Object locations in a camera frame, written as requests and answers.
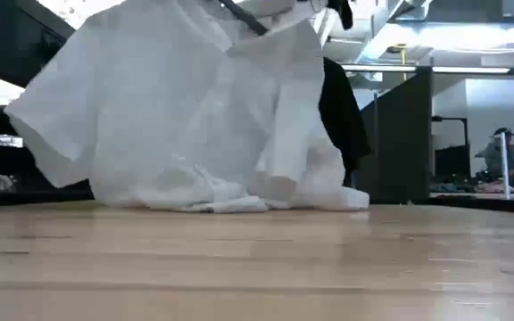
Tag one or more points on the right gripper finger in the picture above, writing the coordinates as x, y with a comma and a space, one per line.
342, 11

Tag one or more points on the dark grey clothes hanger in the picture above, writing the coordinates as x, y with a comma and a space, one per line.
243, 18

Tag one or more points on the black garment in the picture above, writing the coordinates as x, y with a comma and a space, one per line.
342, 116

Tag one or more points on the white T-shirt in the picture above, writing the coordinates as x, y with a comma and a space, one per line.
150, 111

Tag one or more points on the person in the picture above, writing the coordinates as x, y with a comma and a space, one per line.
491, 156

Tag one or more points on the dark partition wall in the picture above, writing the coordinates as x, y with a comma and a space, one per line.
395, 134

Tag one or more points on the white post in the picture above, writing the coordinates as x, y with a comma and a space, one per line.
504, 165

